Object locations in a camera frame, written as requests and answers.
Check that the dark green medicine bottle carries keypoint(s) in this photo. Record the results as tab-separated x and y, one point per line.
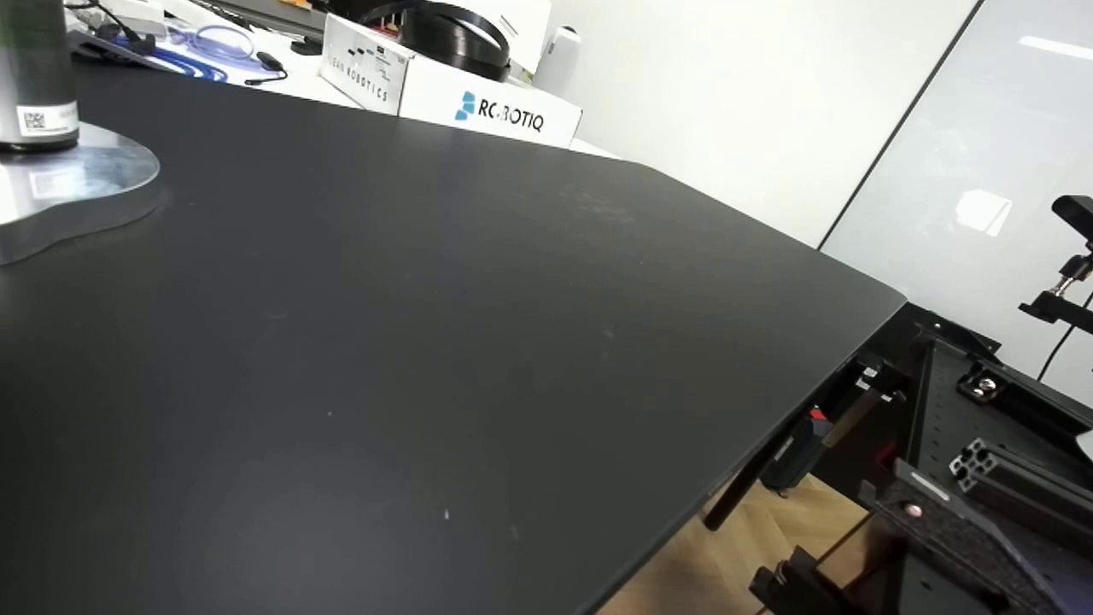
37	71

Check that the black table leg brace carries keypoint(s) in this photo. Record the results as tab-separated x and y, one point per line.
739	487

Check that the black aluminium extrusion bar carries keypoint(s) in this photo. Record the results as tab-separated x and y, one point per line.
1027	482

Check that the white Robotiq cardboard box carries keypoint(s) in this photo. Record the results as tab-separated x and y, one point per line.
377	72

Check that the black metal frame equipment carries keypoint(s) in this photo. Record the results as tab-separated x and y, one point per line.
944	427

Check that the black floor clamp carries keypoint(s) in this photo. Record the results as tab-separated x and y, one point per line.
796	581

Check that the black bracket with silver bolt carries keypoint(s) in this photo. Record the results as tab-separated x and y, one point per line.
988	391

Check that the black bag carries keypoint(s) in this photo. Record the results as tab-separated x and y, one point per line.
457	40

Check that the blue white plastic packaging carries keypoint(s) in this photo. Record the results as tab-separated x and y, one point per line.
192	52

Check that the black camera on stand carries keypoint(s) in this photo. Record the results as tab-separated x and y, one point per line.
1072	222

